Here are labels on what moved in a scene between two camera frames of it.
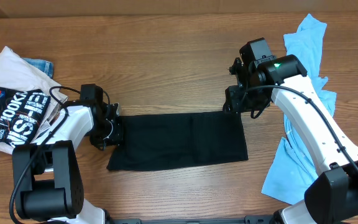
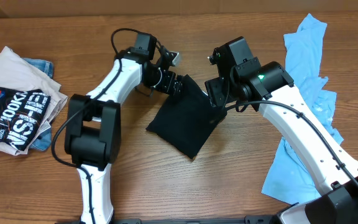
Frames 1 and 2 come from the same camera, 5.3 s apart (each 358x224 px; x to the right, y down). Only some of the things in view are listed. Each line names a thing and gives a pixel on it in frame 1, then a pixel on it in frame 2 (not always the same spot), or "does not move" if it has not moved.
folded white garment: x=8 y=70 does not move
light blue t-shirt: x=291 y=171 does not move
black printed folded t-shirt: x=10 y=117 does not move
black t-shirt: x=154 y=140 to x=187 y=118
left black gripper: x=116 y=139 to x=166 y=85
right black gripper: x=235 y=103 to x=217 y=93
